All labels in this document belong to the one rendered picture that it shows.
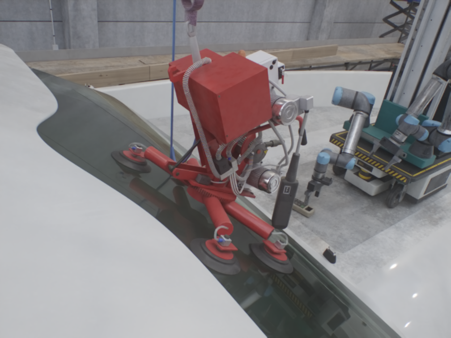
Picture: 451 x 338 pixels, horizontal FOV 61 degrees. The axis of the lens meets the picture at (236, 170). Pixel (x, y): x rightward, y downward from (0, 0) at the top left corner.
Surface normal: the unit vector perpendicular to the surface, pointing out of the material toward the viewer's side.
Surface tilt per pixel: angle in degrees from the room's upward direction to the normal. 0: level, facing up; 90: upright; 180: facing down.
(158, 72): 90
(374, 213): 0
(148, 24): 90
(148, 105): 90
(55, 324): 21
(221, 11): 90
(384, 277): 3
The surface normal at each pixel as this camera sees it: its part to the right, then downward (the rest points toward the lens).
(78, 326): 0.42, -0.86
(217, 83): -0.14, -0.73
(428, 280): 0.30, -0.69
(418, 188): -0.78, 0.22
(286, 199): 0.03, 0.51
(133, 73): 0.61, 0.48
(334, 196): 0.14, -0.85
